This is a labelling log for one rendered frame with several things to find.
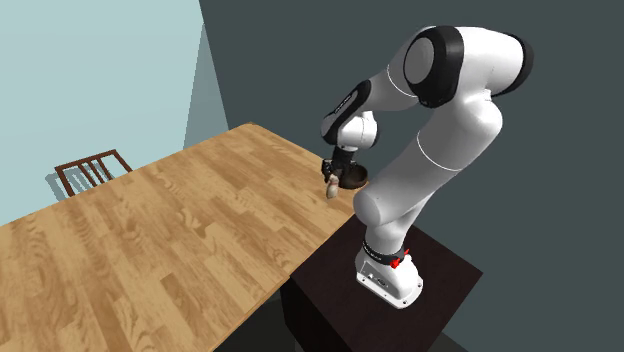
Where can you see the dark robot stand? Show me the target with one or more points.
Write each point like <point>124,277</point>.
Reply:
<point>438,297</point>

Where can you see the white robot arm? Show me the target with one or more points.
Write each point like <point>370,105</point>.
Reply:
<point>453,141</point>

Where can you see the brown wooden chair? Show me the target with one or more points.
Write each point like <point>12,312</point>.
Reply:
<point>92,168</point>

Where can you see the dark brown bowl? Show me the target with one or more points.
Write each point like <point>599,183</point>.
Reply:
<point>358,177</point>

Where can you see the small beige bottle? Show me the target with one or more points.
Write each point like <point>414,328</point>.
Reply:
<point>332,189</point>

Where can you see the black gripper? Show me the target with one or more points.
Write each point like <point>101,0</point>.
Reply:
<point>340,161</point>

